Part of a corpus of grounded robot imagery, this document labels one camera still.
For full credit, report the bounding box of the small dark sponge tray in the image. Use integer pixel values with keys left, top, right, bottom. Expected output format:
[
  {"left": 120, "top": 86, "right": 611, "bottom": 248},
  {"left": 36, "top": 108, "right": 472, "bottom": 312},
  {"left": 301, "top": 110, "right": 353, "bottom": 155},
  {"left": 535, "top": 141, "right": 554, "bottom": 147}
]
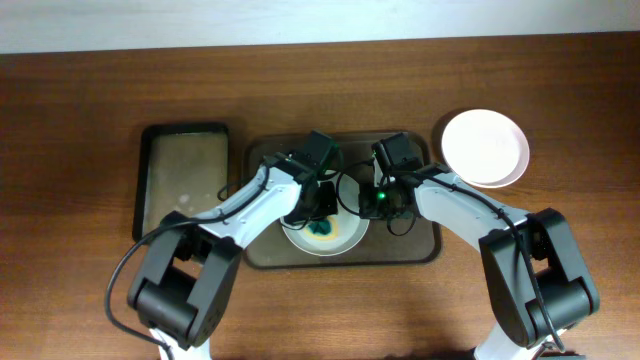
[{"left": 132, "top": 122, "right": 229, "bottom": 241}]

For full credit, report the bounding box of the large brown serving tray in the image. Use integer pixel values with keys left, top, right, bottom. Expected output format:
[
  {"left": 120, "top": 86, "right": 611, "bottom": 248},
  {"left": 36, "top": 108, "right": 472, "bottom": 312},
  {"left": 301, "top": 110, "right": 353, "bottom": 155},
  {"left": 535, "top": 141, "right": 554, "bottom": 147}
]
[{"left": 242, "top": 131, "right": 442, "bottom": 270}]

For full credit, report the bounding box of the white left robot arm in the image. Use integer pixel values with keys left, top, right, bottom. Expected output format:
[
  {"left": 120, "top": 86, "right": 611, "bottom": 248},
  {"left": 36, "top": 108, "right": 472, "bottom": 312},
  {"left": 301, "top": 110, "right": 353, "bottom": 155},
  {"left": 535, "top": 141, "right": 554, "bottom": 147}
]
[{"left": 127, "top": 131, "right": 339, "bottom": 359}]

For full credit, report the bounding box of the green yellow sponge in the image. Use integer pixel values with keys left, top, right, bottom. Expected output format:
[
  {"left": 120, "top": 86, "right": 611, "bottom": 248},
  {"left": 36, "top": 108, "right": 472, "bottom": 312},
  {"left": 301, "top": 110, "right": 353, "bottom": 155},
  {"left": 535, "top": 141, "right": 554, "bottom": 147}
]
[{"left": 304, "top": 217, "right": 336, "bottom": 241}]

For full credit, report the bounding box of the pinkish white plate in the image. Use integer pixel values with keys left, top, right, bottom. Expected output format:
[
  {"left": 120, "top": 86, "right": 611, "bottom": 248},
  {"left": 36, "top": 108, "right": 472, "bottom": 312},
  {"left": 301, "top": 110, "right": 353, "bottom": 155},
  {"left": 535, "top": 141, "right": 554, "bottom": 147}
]
[{"left": 440, "top": 109, "right": 531, "bottom": 181}]

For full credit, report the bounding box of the pale green plate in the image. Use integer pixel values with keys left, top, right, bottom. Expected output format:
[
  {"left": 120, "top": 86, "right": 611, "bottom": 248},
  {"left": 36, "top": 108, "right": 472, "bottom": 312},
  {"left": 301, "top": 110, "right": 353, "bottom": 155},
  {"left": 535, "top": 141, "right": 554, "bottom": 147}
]
[{"left": 279, "top": 171, "right": 370, "bottom": 256}]

